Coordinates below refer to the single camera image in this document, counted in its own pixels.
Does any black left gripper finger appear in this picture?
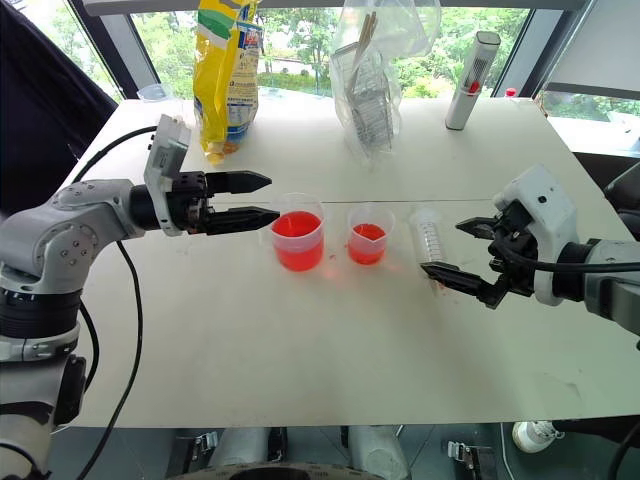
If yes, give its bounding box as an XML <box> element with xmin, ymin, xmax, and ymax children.
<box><xmin>205</xmin><ymin>206</ymin><xmax>282</xmax><ymax>238</ymax></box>
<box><xmin>204</xmin><ymin>169</ymin><xmax>273</xmax><ymax>197</ymax></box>

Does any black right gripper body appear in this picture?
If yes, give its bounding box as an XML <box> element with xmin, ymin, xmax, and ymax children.
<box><xmin>487</xmin><ymin>203</ymin><xmax>540</xmax><ymax>299</ymax></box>

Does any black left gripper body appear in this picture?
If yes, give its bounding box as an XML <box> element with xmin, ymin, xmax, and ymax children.
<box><xmin>167</xmin><ymin>171</ymin><xmax>215</xmax><ymax>236</ymax></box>

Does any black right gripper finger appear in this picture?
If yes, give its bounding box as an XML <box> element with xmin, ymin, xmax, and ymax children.
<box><xmin>420</xmin><ymin>261</ymin><xmax>508</xmax><ymax>308</ymax></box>
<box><xmin>455</xmin><ymin>215</ymin><xmax>502</xmax><ymax>241</ymax></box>

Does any clear plastic syringe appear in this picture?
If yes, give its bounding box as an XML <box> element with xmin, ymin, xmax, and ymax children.
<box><xmin>408</xmin><ymin>206</ymin><xmax>451</xmax><ymax>291</ymax></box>

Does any large beaker red liquid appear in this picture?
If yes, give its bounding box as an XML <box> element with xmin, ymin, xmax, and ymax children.
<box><xmin>270</xmin><ymin>192</ymin><xmax>327</xmax><ymax>273</ymax></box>

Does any small beaker red liquid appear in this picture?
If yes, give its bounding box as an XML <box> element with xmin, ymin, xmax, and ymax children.
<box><xmin>346</xmin><ymin>201</ymin><xmax>397</xmax><ymax>267</ymax></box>

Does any yellow snack bag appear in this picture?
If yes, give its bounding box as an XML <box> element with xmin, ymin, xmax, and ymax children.
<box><xmin>192</xmin><ymin>0</ymin><xmax>265</xmax><ymax>168</ymax></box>

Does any small clear plastic container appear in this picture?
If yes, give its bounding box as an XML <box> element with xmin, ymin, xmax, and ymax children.
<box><xmin>135</xmin><ymin>83</ymin><xmax>174</xmax><ymax>104</ymax></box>

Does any black chair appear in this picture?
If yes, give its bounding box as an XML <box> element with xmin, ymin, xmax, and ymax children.
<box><xmin>601</xmin><ymin>161</ymin><xmax>640</xmax><ymax>229</ymax></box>

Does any white cylindrical tube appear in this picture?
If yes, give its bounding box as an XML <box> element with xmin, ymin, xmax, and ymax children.
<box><xmin>444</xmin><ymin>30</ymin><xmax>502</xmax><ymax>132</ymax></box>

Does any clear plastic bag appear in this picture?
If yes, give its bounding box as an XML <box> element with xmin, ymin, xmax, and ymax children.
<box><xmin>328</xmin><ymin>0</ymin><xmax>443</xmax><ymax>169</ymax></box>

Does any white shoe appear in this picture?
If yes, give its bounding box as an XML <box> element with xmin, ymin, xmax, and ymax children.
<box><xmin>511</xmin><ymin>419</ymin><xmax>566</xmax><ymax>454</ymax></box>

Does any metal latch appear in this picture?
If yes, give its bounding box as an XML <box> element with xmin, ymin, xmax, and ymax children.
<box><xmin>446</xmin><ymin>438</ymin><xmax>482</xmax><ymax>472</ymax></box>
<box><xmin>189</xmin><ymin>430</ymin><xmax>220</xmax><ymax>455</ymax></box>

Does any person in dark clothing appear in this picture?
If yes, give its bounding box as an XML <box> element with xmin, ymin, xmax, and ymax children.
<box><xmin>0</xmin><ymin>3</ymin><xmax>120</xmax><ymax>217</ymax></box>

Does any wooden sticks pair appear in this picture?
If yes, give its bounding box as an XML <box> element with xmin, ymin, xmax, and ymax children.
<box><xmin>349</xmin><ymin>12</ymin><xmax>379</xmax><ymax>89</ymax></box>

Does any grey rounded shape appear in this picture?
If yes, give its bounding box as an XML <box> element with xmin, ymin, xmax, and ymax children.
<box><xmin>207</xmin><ymin>426</ymin><xmax>274</xmax><ymax>471</ymax></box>
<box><xmin>348</xmin><ymin>424</ymin><xmax>410</xmax><ymax>480</ymax></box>

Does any dark rounded shape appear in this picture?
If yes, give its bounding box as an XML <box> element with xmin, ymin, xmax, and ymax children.
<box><xmin>167</xmin><ymin>461</ymin><xmax>364</xmax><ymax>480</ymax></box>

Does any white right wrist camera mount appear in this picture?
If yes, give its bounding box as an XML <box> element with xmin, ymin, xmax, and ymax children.
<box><xmin>491</xmin><ymin>164</ymin><xmax>581</xmax><ymax>307</ymax></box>

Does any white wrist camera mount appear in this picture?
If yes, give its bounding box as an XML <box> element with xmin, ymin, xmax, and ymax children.
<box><xmin>143</xmin><ymin>114</ymin><xmax>193</xmax><ymax>238</ymax></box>
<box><xmin>491</xmin><ymin>164</ymin><xmax>581</xmax><ymax>307</ymax></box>

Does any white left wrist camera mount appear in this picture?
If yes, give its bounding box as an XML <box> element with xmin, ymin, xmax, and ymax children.
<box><xmin>143</xmin><ymin>114</ymin><xmax>193</xmax><ymax>238</ymax></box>

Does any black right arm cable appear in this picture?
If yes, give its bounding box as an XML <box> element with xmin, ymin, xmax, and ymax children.
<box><xmin>492</xmin><ymin>243</ymin><xmax>640</xmax><ymax>274</ymax></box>

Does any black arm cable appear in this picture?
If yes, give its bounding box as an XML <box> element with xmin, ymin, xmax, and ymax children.
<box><xmin>69</xmin><ymin>125</ymin><xmax>159</xmax><ymax>480</ymax></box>
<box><xmin>492</xmin><ymin>243</ymin><xmax>640</xmax><ymax>274</ymax></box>

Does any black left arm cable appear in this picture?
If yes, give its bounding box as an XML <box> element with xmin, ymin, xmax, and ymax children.
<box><xmin>69</xmin><ymin>125</ymin><xmax>159</xmax><ymax>480</ymax></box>

